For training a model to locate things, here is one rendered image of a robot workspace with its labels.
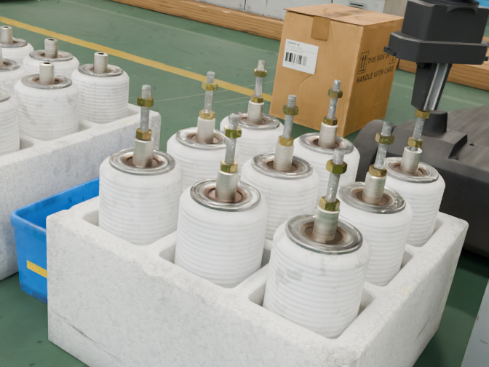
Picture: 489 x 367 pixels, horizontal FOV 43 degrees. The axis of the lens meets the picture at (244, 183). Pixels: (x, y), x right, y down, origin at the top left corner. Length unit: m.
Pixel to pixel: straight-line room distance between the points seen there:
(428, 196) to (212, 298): 0.31
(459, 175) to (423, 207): 0.29
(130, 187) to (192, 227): 0.09
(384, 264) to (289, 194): 0.13
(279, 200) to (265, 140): 0.17
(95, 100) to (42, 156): 0.17
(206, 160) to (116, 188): 0.13
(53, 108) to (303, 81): 0.89
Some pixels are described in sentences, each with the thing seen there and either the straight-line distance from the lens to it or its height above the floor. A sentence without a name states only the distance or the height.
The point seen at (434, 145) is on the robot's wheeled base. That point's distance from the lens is 1.10.
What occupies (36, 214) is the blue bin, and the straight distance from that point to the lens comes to 0.92.
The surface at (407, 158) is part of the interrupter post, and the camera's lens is 0.79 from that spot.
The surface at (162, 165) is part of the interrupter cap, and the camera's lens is 0.71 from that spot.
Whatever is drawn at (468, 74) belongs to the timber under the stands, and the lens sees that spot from 2.59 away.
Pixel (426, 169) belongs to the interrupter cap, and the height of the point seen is 0.25.
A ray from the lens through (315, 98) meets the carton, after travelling 1.70.
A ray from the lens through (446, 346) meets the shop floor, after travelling 0.95.
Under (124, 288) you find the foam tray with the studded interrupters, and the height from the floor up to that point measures 0.14.
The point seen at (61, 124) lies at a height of 0.20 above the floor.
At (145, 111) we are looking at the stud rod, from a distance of 0.69.
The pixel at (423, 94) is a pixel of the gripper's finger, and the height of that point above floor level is 0.35.
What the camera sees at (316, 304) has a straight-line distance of 0.59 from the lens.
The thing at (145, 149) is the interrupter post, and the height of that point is 0.27.
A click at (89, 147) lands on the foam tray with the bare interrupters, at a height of 0.16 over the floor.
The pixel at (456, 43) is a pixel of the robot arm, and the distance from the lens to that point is 0.75.
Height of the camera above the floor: 0.53
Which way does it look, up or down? 24 degrees down
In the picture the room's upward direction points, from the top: 7 degrees clockwise
